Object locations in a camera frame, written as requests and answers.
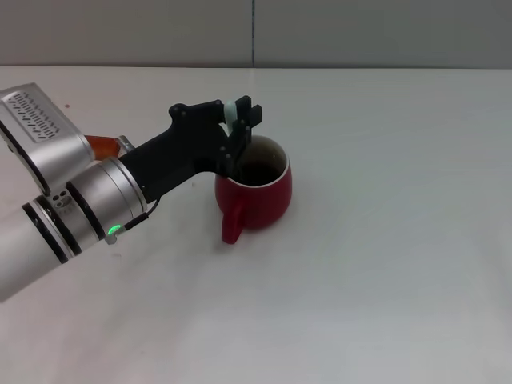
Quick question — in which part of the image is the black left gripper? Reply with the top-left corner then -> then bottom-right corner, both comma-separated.
118,95 -> 263,204

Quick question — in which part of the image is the blue handled metal spoon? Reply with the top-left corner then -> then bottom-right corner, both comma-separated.
223,99 -> 240,137

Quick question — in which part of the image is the red ceramic cup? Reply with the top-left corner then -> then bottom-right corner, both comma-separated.
214,134 -> 293,245

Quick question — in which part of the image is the red-brown wooden block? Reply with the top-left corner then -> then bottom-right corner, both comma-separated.
86,135 -> 122,160

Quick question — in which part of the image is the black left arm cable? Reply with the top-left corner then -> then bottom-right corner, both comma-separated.
122,195 -> 162,233

